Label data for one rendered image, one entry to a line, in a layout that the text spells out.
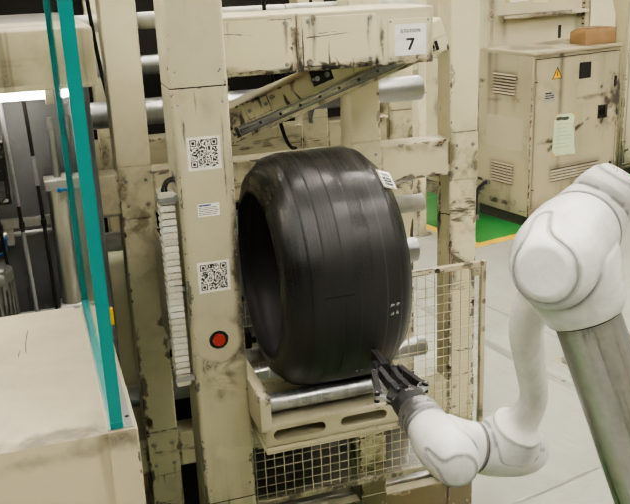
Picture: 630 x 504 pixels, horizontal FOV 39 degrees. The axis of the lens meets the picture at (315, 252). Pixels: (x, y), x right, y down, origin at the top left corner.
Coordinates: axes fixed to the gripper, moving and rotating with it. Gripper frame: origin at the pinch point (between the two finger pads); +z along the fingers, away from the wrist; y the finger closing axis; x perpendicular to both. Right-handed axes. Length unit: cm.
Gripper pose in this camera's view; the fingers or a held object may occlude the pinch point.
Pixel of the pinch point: (379, 361)
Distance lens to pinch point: 204.4
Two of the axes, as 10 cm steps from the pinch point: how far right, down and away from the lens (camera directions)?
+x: 0.1, 9.1, 4.2
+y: -9.5, 1.4, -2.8
